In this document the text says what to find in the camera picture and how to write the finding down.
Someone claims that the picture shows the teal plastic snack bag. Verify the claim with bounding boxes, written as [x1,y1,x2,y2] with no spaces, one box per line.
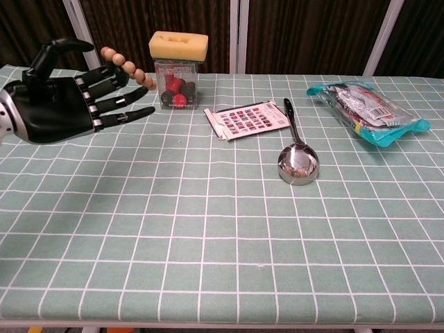
[305,80,432,148]

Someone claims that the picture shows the wooden bead bracelet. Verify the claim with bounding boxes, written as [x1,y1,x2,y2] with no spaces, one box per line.
[100,47,157,92]

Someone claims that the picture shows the yellow sponge block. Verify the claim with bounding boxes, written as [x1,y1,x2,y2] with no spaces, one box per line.
[148,31,210,64]

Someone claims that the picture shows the green checked tablecloth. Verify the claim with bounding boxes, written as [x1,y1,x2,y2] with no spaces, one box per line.
[0,65,444,325]

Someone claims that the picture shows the white table frame bar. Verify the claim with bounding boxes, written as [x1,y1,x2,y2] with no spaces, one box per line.
[0,321,444,331]

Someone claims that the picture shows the upright white frame post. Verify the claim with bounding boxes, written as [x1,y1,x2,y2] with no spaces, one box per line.
[239,0,250,74]
[230,0,240,74]

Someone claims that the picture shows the clear box of thread spools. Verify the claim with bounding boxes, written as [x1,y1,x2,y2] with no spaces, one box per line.
[153,58,200,111]

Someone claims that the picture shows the colour swatch card packet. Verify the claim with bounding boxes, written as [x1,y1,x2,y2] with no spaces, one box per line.
[203,99,291,142]

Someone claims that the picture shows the steel ladle with black handle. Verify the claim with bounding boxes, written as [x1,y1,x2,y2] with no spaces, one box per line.
[277,97,321,187]

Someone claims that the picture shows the slanted white frame post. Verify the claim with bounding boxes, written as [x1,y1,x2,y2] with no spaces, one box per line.
[361,0,406,77]
[62,0,104,73]

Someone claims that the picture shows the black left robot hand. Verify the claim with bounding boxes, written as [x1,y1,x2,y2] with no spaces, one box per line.
[6,38,156,145]

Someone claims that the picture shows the dark brown curtain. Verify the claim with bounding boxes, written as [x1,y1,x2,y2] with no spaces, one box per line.
[0,0,444,78]

